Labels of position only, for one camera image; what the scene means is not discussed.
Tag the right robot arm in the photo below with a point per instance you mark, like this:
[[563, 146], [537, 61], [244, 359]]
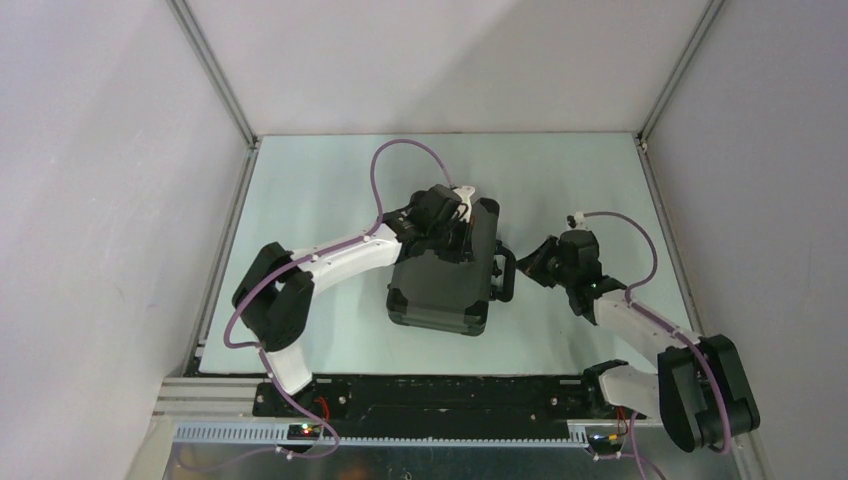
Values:
[[699, 389]]

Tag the black poker case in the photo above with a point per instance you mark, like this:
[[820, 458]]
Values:
[[430, 293]]

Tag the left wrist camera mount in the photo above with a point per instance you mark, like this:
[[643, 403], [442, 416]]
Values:
[[465, 194]]

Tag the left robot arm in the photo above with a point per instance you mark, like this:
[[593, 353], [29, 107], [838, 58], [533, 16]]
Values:
[[273, 300]]

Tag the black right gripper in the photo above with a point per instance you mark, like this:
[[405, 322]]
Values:
[[532, 265]]

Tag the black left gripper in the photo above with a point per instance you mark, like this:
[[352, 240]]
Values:
[[464, 252]]

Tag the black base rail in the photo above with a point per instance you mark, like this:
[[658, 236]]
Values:
[[441, 407]]

